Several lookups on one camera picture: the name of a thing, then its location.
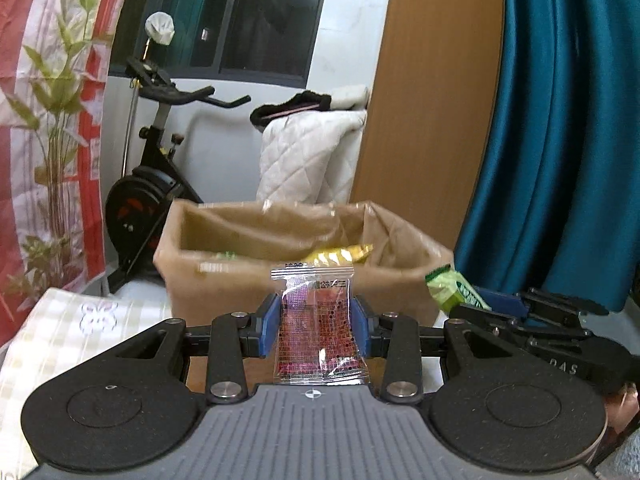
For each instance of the printed backdrop cloth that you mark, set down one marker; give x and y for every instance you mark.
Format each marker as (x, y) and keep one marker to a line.
(45, 110)

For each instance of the teal curtain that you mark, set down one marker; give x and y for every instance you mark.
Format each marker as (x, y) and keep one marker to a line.
(560, 135)

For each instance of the dark framed window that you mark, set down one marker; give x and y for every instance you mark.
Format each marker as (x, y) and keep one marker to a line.
(260, 10)

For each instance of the black cloth with pink trim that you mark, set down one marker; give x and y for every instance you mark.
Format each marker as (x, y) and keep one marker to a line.
(290, 107)

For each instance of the light green snack packet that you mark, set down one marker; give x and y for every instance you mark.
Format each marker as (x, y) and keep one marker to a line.
(452, 287)

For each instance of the yellow snack packet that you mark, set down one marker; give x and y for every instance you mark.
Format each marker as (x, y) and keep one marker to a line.
(340, 255)

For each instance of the black exercise bike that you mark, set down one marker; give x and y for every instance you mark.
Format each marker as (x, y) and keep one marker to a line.
(145, 200)

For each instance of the wooden panel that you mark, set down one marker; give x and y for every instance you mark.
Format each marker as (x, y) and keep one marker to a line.
(430, 85)

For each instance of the white bike seat cover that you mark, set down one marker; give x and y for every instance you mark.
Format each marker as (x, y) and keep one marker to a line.
(160, 27)

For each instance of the white fluffy cloth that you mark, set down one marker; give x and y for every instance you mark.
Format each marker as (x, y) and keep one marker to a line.
(350, 96)

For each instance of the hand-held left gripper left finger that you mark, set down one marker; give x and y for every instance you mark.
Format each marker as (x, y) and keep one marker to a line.
(269, 327)

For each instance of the white quilted blanket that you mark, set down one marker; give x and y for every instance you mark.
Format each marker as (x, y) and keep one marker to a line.
(300, 155)

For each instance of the person's right hand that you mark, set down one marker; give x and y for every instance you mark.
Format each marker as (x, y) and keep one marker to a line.
(625, 415)

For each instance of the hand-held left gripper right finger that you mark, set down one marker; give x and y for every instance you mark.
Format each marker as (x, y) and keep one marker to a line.
(361, 330)

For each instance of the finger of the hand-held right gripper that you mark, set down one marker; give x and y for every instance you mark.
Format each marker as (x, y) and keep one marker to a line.
(525, 330)
(505, 302)

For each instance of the red dotted clear snack packet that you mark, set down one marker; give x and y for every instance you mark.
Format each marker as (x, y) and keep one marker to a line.
(315, 330)

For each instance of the plastic-lined cardboard box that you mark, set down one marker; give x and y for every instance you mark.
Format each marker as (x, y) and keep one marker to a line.
(225, 285)

